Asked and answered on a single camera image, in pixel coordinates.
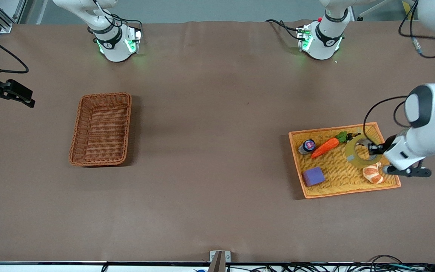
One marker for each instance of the small jar blue lid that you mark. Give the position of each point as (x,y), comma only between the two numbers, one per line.
(309,145)

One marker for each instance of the white table edge rail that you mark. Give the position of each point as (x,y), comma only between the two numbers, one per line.
(51,267)

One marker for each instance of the aluminium frame profile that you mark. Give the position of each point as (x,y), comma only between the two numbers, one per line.
(4,24)

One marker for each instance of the black white panda toy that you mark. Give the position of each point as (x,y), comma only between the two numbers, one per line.
(357,134)

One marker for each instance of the orange yellow wicker tray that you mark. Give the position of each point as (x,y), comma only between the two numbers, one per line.
(338,181)

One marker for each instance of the brown table cover cloth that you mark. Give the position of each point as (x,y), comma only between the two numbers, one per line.
(217,189)

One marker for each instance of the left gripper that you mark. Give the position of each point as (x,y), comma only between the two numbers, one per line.
(387,144)

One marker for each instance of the brown wicker basket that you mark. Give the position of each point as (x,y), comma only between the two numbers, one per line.
(100,128)

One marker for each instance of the clear yellowish tape roll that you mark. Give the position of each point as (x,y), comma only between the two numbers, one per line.
(349,155)

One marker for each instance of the orange toy carrot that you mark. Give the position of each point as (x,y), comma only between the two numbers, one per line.
(325,147)

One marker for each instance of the toy croissant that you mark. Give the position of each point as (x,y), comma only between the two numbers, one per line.
(372,174)

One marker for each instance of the purple foam block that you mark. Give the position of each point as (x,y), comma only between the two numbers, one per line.
(313,176)

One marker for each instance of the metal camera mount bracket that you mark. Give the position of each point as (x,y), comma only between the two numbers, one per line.
(219,260)

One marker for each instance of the thin metal stand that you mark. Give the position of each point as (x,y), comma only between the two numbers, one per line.
(360,17)

